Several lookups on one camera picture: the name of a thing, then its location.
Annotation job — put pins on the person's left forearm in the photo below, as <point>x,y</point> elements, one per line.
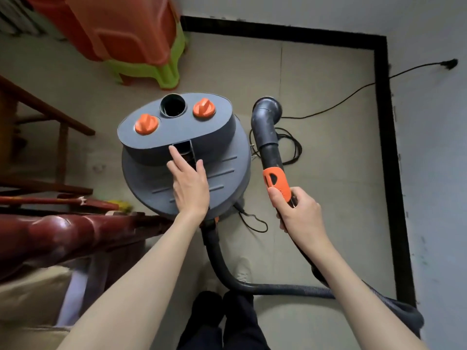
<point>131,295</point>

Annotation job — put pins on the person's left hand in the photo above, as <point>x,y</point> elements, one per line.
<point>190,187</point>

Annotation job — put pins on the grey vacuum cleaner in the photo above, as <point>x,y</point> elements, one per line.
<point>219,134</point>

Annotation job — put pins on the person's right forearm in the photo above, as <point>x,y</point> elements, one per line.
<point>365,302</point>

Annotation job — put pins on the tiled floor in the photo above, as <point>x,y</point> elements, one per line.
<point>321,171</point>

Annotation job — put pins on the person's black trousers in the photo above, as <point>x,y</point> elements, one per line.
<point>219,320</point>

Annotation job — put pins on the grey shoe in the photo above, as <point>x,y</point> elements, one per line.
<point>243,269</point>
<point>208,277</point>

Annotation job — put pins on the person's right hand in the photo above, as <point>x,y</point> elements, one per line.
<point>300,218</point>

